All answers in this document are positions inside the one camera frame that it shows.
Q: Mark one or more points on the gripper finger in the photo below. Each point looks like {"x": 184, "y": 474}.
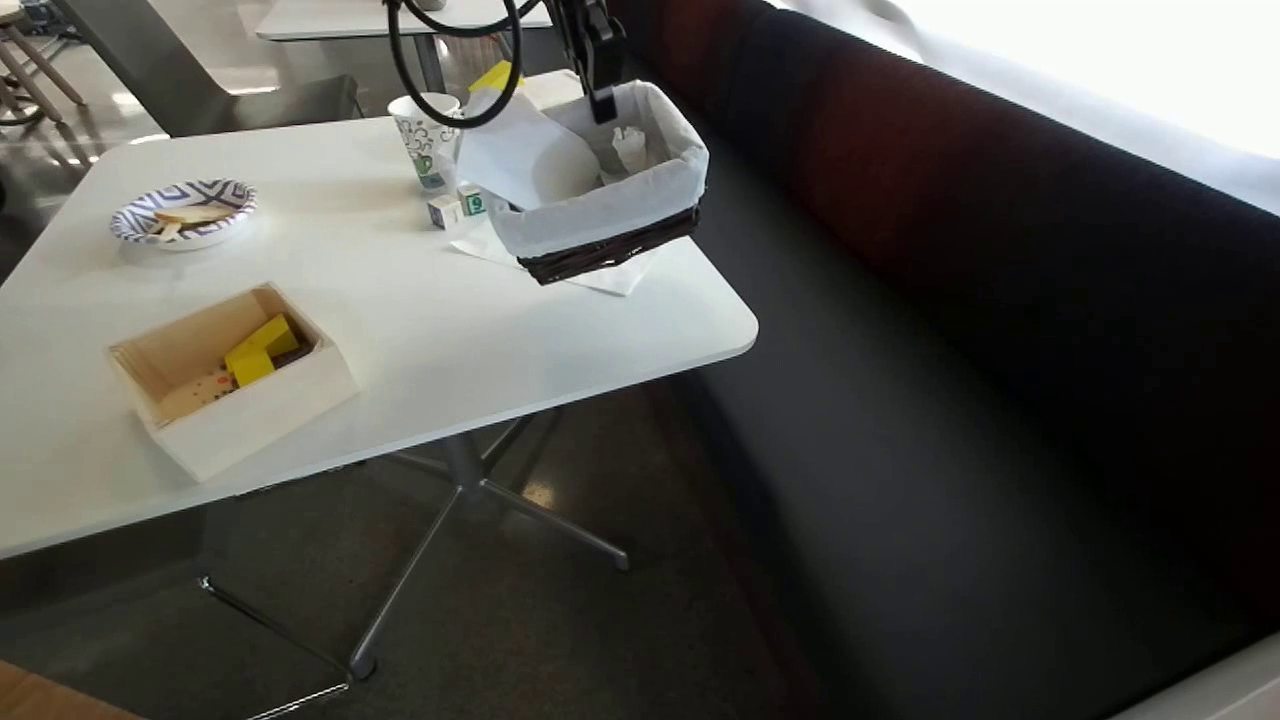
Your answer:
{"x": 603, "y": 60}

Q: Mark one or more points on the green and white cube box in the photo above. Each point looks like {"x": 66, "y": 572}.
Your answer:
{"x": 472, "y": 200}

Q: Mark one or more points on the black and white cube box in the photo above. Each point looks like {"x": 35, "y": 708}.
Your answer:
{"x": 445, "y": 212}

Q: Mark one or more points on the open wooden box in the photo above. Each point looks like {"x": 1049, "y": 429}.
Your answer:
{"x": 260, "y": 410}

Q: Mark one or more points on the yellow packet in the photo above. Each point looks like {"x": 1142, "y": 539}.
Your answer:
{"x": 494, "y": 77}

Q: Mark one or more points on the white paper sheet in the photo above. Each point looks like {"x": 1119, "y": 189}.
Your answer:
{"x": 520, "y": 150}

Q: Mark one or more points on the dark wicker basket, white liner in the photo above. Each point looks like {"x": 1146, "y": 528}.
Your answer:
{"x": 600, "y": 220}

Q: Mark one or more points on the patterned paper cup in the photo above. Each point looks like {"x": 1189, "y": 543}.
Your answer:
{"x": 425, "y": 140}

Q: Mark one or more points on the white paper napkin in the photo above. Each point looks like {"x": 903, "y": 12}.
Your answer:
{"x": 615, "y": 278}

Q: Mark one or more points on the grey bench seat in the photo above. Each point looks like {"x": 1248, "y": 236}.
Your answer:
{"x": 200, "y": 90}

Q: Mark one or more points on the blue patterned paper plate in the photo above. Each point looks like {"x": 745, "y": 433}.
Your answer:
{"x": 215, "y": 192}

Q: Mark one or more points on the yellow block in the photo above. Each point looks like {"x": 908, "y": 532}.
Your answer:
{"x": 249, "y": 367}
{"x": 272, "y": 335}

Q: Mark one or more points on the piece of bread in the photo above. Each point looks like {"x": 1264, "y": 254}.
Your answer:
{"x": 190, "y": 215}

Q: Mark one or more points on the dark upholstered bench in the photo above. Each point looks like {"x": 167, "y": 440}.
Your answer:
{"x": 1000, "y": 400}

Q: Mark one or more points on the wooden stool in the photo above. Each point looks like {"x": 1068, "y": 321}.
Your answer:
{"x": 30, "y": 60}

